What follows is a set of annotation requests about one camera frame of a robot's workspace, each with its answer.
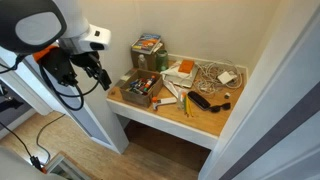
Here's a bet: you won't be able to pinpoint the black glasses case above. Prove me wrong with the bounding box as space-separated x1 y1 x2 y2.
187 90 212 111

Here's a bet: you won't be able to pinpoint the colourful book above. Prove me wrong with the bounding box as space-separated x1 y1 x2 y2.
131 32 164 55

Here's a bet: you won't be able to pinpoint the black clamp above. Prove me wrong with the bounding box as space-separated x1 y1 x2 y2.
0 84 25 114

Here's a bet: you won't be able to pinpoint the green glass jar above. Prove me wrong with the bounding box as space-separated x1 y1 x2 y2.
155 49 170 73

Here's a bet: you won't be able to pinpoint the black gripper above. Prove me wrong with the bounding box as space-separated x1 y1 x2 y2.
69 51 113 92

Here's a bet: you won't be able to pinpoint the white power adapter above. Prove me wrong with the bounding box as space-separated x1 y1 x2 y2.
216 70 235 85

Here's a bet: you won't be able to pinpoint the white oblong object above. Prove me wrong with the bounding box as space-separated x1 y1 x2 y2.
157 96 178 106

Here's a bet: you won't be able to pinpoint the orange notepad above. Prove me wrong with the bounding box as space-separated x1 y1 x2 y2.
177 59 196 75

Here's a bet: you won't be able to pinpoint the clear plastic bottle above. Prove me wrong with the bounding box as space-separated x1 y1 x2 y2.
137 53 149 71

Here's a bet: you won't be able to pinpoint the black wrist camera orange mount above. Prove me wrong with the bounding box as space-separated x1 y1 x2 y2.
32 44 80 88

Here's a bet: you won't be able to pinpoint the yellow pencil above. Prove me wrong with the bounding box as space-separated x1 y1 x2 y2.
186 96 195 118

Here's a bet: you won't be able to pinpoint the aluminium frame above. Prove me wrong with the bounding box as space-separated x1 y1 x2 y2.
43 151 93 180

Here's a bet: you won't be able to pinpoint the orange capped glue stick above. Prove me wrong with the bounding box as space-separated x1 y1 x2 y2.
151 96 160 111

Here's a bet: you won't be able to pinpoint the white tangled cable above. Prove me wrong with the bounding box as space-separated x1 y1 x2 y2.
192 59 245 96

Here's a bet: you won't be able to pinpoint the black sunglasses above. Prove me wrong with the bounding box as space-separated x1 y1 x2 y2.
208 102 232 114

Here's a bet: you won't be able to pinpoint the red marker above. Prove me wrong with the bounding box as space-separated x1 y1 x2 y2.
137 78 147 90

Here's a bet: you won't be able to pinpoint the orange capped marker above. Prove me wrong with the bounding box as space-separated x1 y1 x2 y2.
144 75 157 91

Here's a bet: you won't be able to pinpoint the green pencil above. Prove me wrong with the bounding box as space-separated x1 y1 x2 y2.
182 93 188 115

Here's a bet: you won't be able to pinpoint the orange pencil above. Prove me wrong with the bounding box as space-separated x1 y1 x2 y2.
184 94 190 118

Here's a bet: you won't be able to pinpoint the tall brown cardboard box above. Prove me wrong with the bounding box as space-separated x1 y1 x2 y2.
130 45 165 72

